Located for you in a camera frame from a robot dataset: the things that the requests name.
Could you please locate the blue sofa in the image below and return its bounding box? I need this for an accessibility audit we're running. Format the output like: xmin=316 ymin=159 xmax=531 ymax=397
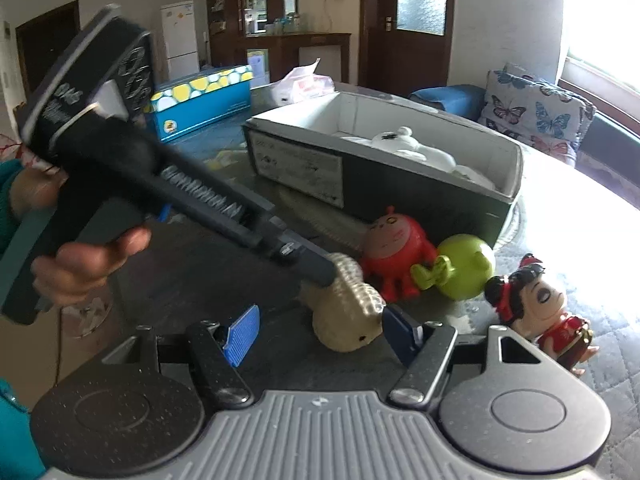
xmin=409 ymin=84 xmax=640 ymax=171

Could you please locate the dark wooden door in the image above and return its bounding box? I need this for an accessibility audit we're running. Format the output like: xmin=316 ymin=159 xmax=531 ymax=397
xmin=14 ymin=0 xmax=81 ymax=107

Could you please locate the green round toy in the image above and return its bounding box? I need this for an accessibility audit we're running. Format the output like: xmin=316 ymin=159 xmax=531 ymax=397
xmin=411 ymin=234 xmax=497 ymax=302

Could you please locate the wooden door with glass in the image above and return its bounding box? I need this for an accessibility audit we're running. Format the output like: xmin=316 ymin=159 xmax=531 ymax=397
xmin=359 ymin=0 xmax=457 ymax=95

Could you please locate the person's left hand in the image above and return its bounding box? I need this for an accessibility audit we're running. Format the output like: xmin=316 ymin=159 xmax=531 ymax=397
xmin=31 ymin=226 xmax=152 ymax=317

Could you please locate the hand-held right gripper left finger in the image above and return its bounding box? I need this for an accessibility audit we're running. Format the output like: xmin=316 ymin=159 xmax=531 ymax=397
xmin=100 ymin=304 xmax=261 ymax=407

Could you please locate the beige knitted toy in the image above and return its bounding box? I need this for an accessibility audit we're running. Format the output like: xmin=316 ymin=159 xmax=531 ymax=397
xmin=312 ymin=252 xmax=387 ymax=352

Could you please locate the red dress doll figure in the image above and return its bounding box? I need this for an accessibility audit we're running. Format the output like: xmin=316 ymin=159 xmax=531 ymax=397
xmin=484 ymin=253 xmax=601 ymax=379

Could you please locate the dark cardboard box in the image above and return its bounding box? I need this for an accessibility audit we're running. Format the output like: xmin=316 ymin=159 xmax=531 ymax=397
xmin=242 ymin=91 xmax=524 ymax=252

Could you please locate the white tissue pack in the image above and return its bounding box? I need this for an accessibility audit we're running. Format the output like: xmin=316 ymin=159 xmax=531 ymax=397
xmin=271 ymin=58 xmax=335 ymax=109

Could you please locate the red octopus toy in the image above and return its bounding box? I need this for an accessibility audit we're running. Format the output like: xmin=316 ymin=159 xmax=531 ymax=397
xmin=360 ymin=205 xmax=442 ymax=304

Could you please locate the person's left forearm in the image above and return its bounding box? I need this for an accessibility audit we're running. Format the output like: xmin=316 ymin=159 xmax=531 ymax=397
xmin=0 ymin=159 xmax=68 ymax=256

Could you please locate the grey quilted desktop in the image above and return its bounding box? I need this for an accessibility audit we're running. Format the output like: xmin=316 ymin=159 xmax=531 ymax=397
xmin=0 ymin=80 xmax=640 ymax=480

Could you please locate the blue dotted tissue box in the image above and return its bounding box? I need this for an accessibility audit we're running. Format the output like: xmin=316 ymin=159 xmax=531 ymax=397
xmin=150 ymin=64 xmax=255 ymax=144

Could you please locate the person's teal sweater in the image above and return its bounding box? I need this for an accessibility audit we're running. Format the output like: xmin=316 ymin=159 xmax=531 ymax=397
xmin=0 ymin=379 xmax=47 ymax=480

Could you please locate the blue bordered card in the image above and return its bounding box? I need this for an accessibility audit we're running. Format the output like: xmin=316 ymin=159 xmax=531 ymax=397
xmin=247 ymin=48 xmax=269 ymax=87

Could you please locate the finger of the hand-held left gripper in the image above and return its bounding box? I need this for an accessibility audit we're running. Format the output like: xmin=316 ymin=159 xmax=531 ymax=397
xmin=257 ymin=205 xmax=340 ymax=289

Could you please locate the dark wooden cabinet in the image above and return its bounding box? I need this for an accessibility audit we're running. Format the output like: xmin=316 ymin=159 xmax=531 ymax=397
xmin=204 ymin=0 xmax=352 ymax=92

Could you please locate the butterfly print cushion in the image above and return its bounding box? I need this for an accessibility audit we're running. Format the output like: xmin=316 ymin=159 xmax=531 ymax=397
xmin=477 ymin=62 xmax=597 ymax=162

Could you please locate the white plush bunny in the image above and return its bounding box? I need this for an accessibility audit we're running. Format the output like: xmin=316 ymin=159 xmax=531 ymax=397
xmin=344 ymin=126 xmax=497 ymax=192

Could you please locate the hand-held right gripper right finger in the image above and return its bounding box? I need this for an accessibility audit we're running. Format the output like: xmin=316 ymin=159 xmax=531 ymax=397
xmin=382 ymin=304 xmax=548 ymax=406

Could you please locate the window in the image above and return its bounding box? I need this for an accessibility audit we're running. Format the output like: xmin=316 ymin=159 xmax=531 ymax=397
xmin=564 ymin=0 xmax=640 ymax=88

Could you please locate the white fridge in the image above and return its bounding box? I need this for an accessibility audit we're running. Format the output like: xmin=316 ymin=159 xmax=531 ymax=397
xmin=159 ymin=0 xmax=202 ymax=82

